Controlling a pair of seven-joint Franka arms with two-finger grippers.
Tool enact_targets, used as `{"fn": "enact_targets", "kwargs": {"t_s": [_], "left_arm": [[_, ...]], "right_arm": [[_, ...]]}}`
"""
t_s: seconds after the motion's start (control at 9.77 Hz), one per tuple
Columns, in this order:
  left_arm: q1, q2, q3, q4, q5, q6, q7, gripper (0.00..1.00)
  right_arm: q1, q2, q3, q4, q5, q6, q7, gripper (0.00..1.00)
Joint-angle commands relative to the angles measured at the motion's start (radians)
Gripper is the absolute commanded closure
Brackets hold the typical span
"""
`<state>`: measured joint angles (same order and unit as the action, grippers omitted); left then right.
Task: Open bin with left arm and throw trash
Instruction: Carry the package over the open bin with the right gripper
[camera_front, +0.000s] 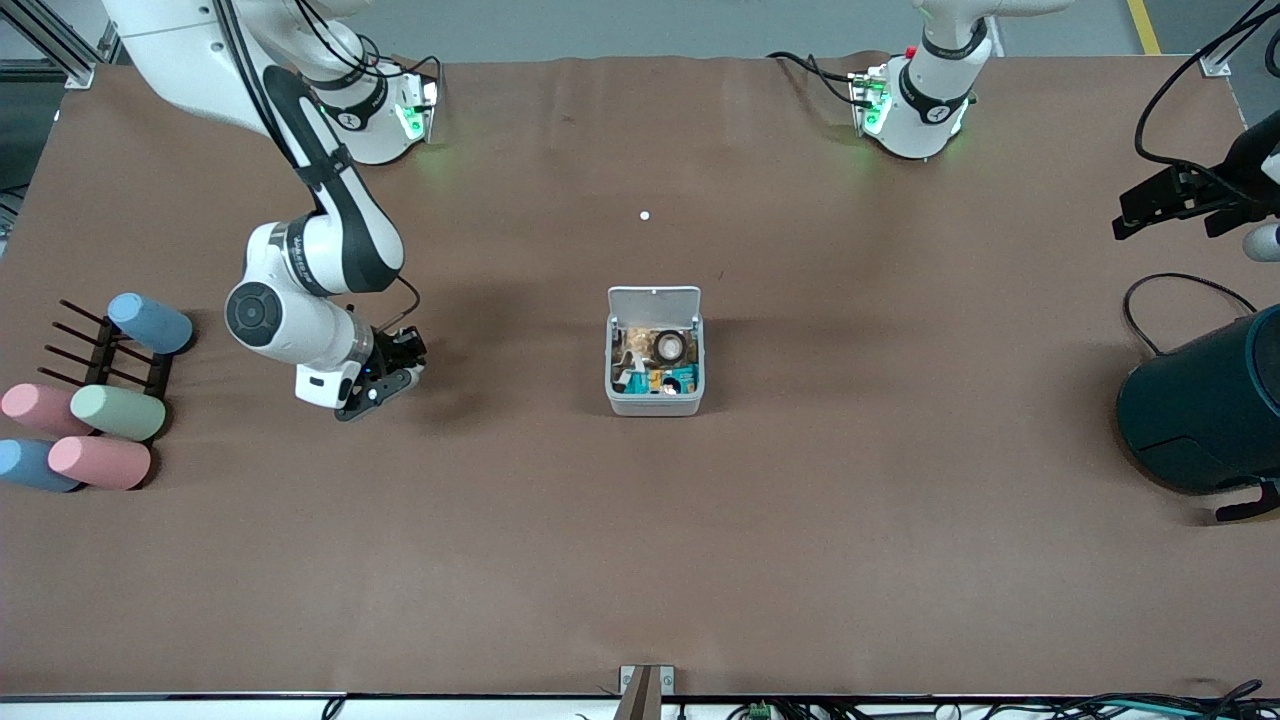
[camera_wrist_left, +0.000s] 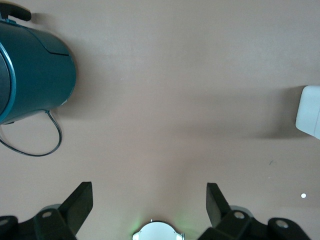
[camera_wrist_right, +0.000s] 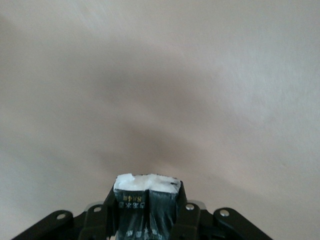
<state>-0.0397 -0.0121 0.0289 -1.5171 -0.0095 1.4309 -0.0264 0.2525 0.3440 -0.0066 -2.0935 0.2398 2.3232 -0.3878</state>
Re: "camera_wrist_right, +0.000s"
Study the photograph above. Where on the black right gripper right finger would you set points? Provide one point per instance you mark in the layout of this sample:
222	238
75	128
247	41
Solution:
190	222

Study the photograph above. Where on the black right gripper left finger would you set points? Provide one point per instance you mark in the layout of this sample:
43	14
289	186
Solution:
100	220

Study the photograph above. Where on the black printed trash packet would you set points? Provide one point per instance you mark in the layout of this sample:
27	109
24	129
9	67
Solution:
147	205

